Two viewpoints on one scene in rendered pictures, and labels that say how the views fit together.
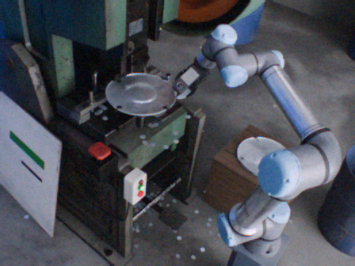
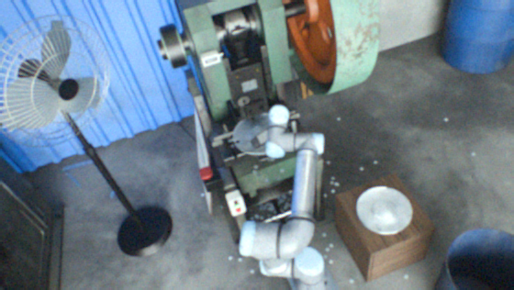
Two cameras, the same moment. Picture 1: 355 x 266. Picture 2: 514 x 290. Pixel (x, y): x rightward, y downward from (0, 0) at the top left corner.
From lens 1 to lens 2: 1.02 m
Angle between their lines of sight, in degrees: 33
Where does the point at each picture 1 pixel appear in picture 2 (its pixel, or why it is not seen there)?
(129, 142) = (243, 169)
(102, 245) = (237, 234)
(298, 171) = (251, 242)
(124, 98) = (245, 135)
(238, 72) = (272, 149)
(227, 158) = (348, 200)
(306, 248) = not seen: outside the picture
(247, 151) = (370, 199)
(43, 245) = (202, 219)
